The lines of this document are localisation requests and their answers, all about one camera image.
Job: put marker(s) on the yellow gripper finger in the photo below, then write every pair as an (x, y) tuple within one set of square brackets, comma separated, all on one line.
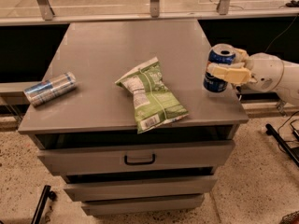
[(235, 73), (240, 55)]

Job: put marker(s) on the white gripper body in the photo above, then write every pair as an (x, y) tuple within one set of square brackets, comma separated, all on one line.
[(265, 71)]

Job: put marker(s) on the blue pepsi can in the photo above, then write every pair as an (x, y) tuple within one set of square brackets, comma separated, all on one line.
[(219, 54)]

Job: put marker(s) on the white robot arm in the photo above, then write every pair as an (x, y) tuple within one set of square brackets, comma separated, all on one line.
[(288, 87)]

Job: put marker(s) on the silver blue energy drink can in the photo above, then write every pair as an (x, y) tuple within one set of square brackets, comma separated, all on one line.
[(50, 89)]

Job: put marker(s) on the black stand leg right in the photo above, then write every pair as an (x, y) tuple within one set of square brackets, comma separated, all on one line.
[(292, 152)]

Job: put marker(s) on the black stand leg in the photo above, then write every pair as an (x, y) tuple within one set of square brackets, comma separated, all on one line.
[(47, 194), (292, 152)]

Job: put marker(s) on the green chip bag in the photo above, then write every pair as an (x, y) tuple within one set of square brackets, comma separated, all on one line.
[(154, 103)]

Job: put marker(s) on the grey drawer cabinet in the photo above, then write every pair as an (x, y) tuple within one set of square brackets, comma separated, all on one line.
[(123, 116)]

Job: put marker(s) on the middle grey drawer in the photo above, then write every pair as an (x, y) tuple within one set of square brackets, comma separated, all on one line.
[(158, 187)]

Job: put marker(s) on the grey drawer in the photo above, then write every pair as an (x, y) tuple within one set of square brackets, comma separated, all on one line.
[(158, 187), (113, 207), (121, 159)]

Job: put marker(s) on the bottom grey drawer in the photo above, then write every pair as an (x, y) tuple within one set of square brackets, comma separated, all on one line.
[(113, 207)]

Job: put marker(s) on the top grey drawer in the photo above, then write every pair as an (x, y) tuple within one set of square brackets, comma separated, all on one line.
[(121, 159)]

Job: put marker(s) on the black stand leg left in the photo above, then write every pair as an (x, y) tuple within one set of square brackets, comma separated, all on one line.
[(47, 194)]

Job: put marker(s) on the middle metal window bracket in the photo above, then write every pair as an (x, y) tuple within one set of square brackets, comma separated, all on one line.
[(154, 8)]

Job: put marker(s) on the black drawer handle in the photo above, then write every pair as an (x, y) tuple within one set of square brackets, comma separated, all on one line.
[(135, 161)]

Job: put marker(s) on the left metal window bracket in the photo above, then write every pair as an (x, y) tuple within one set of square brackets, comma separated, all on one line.
[(46, 11)]

